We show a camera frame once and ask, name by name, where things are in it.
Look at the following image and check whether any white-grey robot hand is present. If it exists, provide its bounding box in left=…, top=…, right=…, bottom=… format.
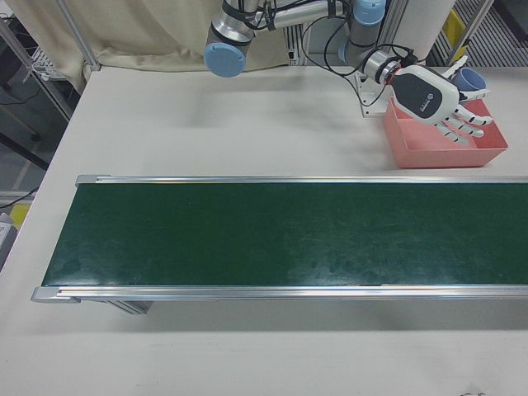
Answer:
left=389, top=55, right=494, bottom=148

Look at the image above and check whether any light blue plastic cup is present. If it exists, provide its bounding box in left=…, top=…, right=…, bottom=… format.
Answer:
left=451, top=68, right=488, bottom=93

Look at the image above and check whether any pink plastic box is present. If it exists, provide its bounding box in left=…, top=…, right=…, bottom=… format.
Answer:
left=382, top=95, right=510, bottom=169

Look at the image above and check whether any white electrical box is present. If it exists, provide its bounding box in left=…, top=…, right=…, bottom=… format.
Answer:
left=284, top=22, right=307, bottom=67

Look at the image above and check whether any green conveyor belt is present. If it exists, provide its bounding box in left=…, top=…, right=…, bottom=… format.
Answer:
left=31, top=173, right=528, bottom=317

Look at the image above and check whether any beige curtain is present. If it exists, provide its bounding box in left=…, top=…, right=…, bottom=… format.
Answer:
left=7, top=0, right=455, bottom=72

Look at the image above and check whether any white arm base bracket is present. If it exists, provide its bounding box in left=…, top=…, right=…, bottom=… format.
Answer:
left=356, top=72, right=398, bottom=119

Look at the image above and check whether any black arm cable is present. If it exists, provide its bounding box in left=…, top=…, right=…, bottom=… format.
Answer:
left=299, top=10, right=417, bottom=80

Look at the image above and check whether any aluminium frame strut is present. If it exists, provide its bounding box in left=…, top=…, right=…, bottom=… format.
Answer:
left=55, top=0, right=102, bottom=72

